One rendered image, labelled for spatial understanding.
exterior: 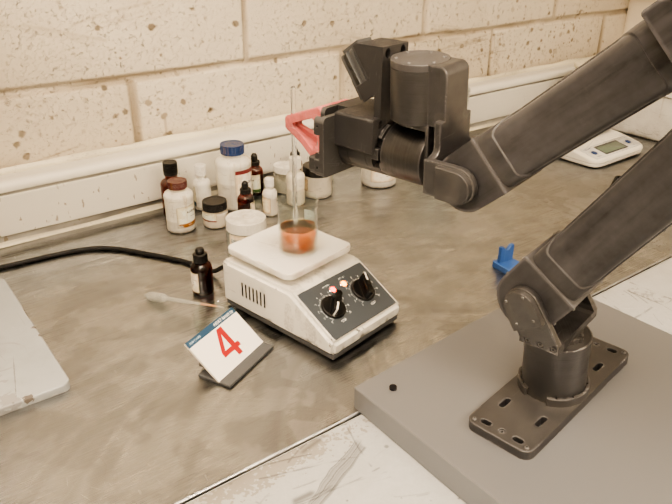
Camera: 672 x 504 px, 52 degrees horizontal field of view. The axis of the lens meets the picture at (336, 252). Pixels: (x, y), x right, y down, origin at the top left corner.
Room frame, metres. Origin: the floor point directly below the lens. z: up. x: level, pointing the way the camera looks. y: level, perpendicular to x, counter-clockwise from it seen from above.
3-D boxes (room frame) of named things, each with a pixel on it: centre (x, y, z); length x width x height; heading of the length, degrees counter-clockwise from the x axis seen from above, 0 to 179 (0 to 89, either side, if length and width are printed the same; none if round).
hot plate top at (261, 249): (0.80, 0.06, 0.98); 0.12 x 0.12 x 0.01; 48
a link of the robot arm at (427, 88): (0.64, -0.10, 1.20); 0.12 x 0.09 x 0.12; 48
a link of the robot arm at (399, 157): (0.67, -0.08, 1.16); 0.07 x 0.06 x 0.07; 50
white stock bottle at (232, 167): (1.14, 0.18, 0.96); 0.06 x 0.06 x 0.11
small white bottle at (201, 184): (1.12, 0.24, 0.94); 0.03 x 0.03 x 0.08
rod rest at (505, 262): (0.87, -0.27, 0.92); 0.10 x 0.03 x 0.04; 32
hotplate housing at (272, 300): (0.78, 0.04, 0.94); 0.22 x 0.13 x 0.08; 48
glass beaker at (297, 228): (0.78, 0.05, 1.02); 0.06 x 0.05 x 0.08; 173
